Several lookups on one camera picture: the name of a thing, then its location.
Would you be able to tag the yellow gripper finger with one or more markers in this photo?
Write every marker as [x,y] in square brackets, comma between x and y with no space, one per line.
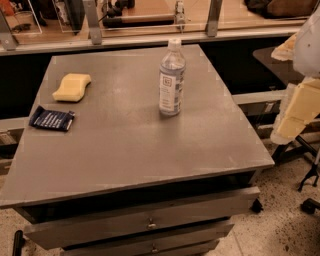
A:
[285,51]
[299,106]

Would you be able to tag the clear blue-label plastic bottle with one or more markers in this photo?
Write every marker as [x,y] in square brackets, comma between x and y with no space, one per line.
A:
[171,79]

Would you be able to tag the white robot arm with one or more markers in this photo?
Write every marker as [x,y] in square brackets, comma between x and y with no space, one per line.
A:
[306,58]

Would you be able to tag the black side table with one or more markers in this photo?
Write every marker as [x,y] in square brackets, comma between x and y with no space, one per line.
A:
[283,70]

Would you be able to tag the black office chair base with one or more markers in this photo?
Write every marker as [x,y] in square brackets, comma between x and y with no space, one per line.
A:
[309,206]

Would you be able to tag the upper grey drawer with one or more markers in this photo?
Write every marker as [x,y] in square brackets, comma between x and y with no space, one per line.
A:
[148,217]

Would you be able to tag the grey drawer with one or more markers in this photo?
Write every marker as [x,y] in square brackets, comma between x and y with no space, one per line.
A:
[148,217]
[186,241]

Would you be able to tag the lower grey drawer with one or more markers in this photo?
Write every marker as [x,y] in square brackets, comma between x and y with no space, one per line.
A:
[186,241]

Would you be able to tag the grey drawer cabinet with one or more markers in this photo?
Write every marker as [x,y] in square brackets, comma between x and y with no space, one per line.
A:
[121,152]

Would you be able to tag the yellow sponge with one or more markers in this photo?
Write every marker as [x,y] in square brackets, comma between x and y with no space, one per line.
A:
[72,87]

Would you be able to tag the dark blue snack packet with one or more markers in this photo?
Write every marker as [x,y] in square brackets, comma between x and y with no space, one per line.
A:
[51,119]

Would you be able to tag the black cylinder on floor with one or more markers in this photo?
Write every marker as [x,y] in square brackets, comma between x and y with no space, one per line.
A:
[18,243]

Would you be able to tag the metal railing post right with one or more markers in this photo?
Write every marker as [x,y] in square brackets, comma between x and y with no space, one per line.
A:
[213,18]

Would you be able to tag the metal railing post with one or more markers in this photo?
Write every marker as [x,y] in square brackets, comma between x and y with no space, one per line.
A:
[7,40]
[213,18]
[93,23]

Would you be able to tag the metal railing post left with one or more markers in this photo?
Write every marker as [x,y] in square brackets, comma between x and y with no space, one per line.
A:
[7,40]

